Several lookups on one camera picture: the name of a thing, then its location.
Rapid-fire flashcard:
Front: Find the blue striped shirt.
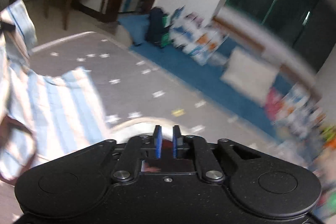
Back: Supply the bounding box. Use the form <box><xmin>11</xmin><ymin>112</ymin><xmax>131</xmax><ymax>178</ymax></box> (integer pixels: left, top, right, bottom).
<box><xmin>1</xmin><ymin>0</ymin><xmax>109</xmax><ymax>185</ymax></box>

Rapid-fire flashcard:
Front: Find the grey star patterned table cover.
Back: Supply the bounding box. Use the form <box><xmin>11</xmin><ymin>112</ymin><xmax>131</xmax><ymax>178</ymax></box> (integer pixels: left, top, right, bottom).
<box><xmin>0</xmin><ymin>31</ymin><xmax>310</xmax><ymax>224</ymax></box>

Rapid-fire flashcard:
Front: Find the blue sofa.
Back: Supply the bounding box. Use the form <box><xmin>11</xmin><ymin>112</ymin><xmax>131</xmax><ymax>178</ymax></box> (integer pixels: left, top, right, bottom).
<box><xmin>118</xmin><ymin>13</ymin><xmax>324</xmax><ymax>140</ymax></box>

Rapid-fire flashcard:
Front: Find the beige pillow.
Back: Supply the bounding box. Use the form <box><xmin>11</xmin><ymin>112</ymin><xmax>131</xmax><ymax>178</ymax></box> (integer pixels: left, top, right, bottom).
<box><xmin>220</xmin><ymin>47</ymin><xmax>279</xmax><ymax>107</ymax></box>

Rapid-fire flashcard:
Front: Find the butterfly patterned cushion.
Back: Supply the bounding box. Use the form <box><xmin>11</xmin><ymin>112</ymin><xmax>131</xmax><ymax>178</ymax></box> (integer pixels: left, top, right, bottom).
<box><xmin>169</xmin><ymin>7</ymin><xmax>228</xmax><ymax>66</ymax></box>

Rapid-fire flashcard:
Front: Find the black backpack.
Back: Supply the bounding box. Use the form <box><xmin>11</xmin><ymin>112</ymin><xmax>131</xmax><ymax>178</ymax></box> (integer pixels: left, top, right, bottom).
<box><xmin>145</xmin><ymin>7</ymin><xmax>171</xmax><ymax>48</ymax></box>

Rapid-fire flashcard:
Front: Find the pink cloth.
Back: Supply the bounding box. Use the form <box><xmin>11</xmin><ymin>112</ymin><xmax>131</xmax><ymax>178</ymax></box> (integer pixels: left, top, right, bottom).
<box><xmin>264</xmin><ymin>87</ymin><xmax>284</xmax><ymax>121</ymax></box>

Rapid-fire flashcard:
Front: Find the dark window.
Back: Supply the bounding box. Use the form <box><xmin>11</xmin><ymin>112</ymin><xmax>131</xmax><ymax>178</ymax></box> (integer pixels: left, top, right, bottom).
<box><xmin>226</xmin><ymin>0</ymin><xmax>335</xmax><ymax>72</ymax></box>

